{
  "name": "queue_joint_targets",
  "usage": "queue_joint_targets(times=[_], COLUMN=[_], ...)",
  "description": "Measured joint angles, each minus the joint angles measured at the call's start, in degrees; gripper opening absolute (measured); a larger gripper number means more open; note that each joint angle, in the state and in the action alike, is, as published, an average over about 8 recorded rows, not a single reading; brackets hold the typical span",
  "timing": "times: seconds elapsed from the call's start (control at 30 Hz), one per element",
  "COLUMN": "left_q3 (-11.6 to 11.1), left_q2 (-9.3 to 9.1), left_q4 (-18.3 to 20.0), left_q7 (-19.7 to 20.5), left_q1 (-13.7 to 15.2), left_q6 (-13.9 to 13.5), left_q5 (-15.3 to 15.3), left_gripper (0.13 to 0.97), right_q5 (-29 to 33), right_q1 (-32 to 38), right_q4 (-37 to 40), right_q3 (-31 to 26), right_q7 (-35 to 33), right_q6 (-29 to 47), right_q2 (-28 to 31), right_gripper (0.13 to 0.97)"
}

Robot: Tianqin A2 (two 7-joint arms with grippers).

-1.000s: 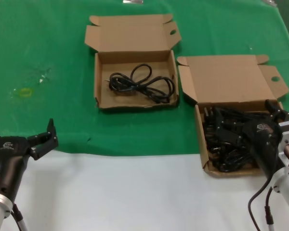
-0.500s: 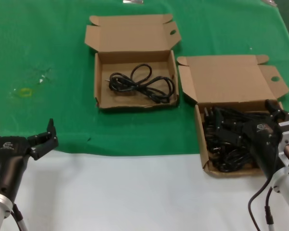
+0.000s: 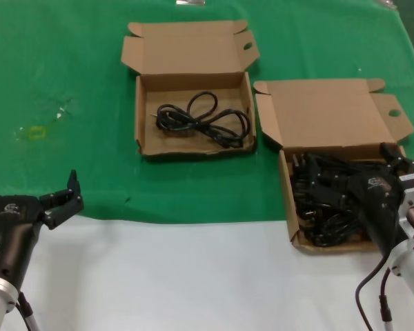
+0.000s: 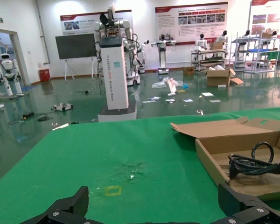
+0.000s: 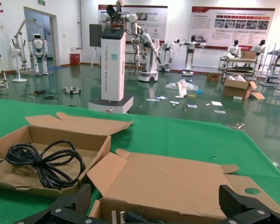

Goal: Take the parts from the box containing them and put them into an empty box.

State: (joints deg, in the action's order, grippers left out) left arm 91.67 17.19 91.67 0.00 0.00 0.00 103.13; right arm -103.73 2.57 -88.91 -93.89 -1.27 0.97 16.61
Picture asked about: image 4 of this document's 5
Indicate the wall poster with robot photo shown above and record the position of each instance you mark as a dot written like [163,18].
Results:
[84,23]

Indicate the slim white red carton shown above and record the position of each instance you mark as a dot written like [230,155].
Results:
[171,87]

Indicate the dark display screen on stand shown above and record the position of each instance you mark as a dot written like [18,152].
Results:
[75,45]

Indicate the white humanoid robot black visor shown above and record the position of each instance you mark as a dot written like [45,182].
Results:
[9,72]

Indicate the white robot with outstretched arms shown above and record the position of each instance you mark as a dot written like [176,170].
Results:
[163,53]

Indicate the wide red white wall poster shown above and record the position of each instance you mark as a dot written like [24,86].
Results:
[191,21]

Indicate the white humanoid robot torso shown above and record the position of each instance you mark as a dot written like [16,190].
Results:
[201,42]
[222,38]

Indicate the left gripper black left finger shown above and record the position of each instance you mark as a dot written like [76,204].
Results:
[70,208]

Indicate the white paper scrap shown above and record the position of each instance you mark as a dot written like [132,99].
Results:
[131,177]

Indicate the red bin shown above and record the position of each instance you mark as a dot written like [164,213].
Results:
[44,75]

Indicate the large open cardboard box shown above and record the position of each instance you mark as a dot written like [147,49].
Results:
[218,78]

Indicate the white metal shelving rack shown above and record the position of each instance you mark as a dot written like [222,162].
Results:
[256,53]

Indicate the white pedestal robot with arms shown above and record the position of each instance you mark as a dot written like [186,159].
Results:
[114,77]

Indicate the clear plastic bag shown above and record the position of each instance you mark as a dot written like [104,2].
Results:
[159,84]

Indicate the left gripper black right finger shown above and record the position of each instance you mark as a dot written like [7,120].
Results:
[242,207]

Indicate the green table cloth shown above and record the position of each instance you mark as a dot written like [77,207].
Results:
[95,149]

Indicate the blue white leaflet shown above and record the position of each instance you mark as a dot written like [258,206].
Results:
[154,98]
[170,100]
[188,100]

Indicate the grey wall pipe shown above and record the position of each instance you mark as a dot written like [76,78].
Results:
[42,32]

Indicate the small white humanoid robot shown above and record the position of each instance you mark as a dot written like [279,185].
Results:
[144,53]

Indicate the cardboard box with torn rim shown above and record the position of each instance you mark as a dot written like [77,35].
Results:
[212,133]

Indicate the white paper sheet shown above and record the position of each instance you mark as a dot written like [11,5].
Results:
[207,94]

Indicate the grey metal shelving rack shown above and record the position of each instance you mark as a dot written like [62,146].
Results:
[208,59]

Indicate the tall red white wall poster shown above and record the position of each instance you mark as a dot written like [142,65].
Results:
[268,16]

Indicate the small printed cardboard box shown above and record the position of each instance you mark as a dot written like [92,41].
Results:
[188,71]

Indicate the black power adapter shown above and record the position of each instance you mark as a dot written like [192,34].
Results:
[28,114]

